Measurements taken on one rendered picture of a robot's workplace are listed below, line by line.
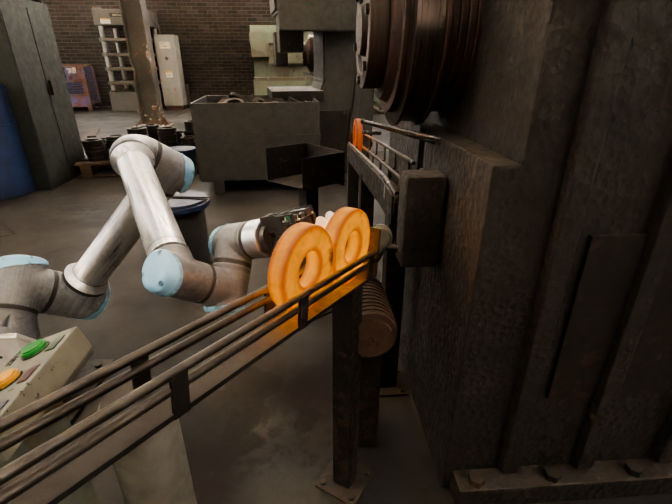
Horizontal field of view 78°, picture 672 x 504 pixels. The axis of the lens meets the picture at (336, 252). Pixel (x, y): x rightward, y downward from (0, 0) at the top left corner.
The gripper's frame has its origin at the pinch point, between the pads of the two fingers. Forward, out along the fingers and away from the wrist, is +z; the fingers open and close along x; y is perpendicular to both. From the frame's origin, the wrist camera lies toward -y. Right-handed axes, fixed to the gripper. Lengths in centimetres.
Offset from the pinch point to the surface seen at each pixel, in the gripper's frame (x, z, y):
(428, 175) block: 26.4, 9.2, 5.2
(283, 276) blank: -22.5, 2.1, 1.2
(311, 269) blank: -12.5, -0.5, -1.7
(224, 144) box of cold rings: 184, -218, 39
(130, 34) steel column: 406, -576, 261
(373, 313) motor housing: 4.7, -1.5, -19.6
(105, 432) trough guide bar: -54, 3, -2
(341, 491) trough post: -3, -21, -68
